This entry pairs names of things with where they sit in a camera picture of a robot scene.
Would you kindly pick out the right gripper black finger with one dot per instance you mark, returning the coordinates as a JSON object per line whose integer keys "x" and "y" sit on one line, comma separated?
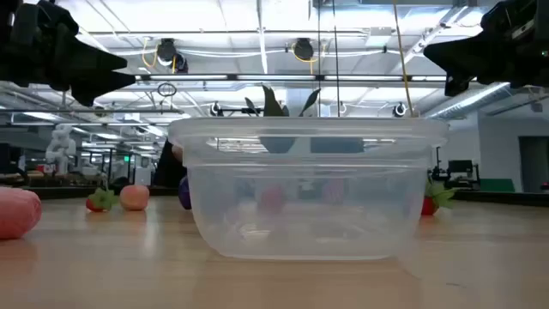
{"x": 456, "y": 62}
{"x": 461, "y": 45}

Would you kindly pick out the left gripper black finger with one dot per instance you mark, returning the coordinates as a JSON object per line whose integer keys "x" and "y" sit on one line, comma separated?
{"x": 98, "y": 83}
{"x": 90, "y": 62}

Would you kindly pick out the pink toy peach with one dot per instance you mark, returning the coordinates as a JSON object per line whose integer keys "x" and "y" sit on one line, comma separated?
{"x": 134, "y": 197}
{"x": 17, "y": 212}

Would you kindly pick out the dark purple toy grape bunch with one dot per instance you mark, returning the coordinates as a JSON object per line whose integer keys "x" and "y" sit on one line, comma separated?
{"x": 184, "y": 193}

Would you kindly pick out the clear plastic tupperware container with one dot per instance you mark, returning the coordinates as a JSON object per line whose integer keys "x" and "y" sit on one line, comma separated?
{"x": 309, "y": 240}

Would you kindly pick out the white humanoid figure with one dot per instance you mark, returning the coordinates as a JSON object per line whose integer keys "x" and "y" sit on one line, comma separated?
{"x": 60, "y": 148}

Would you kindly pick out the black background monitor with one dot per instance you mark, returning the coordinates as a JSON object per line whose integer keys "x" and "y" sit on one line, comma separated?
{"x": 460, "y": 166}

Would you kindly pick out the red toy strawberry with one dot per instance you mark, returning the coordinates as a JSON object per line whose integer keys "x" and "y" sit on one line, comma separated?
{"x": 95, "y": 206}
{"x": 429, "y": 207}

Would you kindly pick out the green panel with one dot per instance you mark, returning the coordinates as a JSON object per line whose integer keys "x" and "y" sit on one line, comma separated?
{"x": 497, "y": 185}

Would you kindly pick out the long linear ceiling light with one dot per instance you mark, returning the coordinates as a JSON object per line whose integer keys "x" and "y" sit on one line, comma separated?
{"x": 274, "y": 77}

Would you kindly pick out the silver ventilation duct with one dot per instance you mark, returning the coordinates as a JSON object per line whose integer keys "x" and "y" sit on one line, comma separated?
{"x": 472, "y": 101}

